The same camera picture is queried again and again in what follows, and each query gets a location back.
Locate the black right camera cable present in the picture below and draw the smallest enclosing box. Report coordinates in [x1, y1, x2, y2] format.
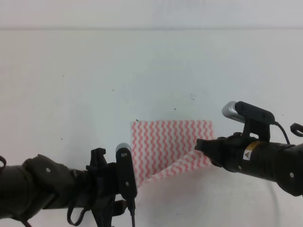
[272, 121, 291, 145]

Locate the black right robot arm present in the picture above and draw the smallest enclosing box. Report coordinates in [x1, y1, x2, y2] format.
[195, 122, 303, 196]

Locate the pink white striped towel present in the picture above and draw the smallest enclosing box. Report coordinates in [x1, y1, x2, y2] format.
[131, 120, 214, 186]

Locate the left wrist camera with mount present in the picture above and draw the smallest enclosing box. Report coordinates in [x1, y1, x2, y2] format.
[116, 143, 137, 214]

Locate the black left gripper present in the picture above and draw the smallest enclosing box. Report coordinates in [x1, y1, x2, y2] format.
[71, 148, 135, 227]

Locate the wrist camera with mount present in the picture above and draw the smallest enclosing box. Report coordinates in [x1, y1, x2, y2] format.
[222, 101, 276, 142]
[116, 143, 137, 214]

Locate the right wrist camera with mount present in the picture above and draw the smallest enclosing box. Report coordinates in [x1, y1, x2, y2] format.
[222, 101, 276, 142]

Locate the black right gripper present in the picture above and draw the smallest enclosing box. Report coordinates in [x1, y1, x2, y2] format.
[195, 132, 247, 173]

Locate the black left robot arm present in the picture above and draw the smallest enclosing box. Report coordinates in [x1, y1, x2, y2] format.
[0, 147, 137, 227]

